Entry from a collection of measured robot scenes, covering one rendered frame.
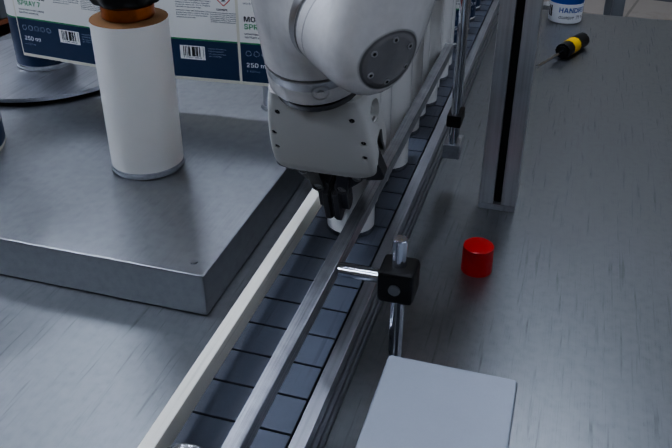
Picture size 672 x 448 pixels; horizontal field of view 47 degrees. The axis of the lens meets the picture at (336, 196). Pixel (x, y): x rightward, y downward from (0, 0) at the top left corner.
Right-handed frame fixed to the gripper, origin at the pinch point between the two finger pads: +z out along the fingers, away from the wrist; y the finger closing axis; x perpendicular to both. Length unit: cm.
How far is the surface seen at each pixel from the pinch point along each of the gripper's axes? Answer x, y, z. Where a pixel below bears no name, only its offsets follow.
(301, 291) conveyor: 9.7, 1.0, 3.2
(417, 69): -28.4, -2.1, 7.0
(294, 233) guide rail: 4.3, 3.2, 1.5
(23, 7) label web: -32, 59, 6
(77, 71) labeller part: -30, 53, 16
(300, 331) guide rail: 20.9, -4.2, -9.6
